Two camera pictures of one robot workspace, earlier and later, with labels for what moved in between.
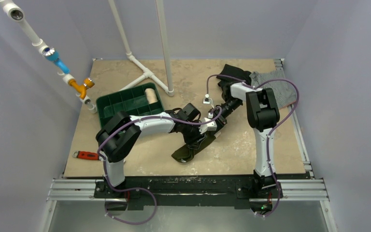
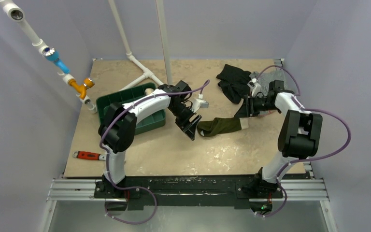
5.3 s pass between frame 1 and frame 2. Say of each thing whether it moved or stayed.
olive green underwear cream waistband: moved
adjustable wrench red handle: stayed
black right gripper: moved
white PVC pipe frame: stayed
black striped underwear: stayed
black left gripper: moved
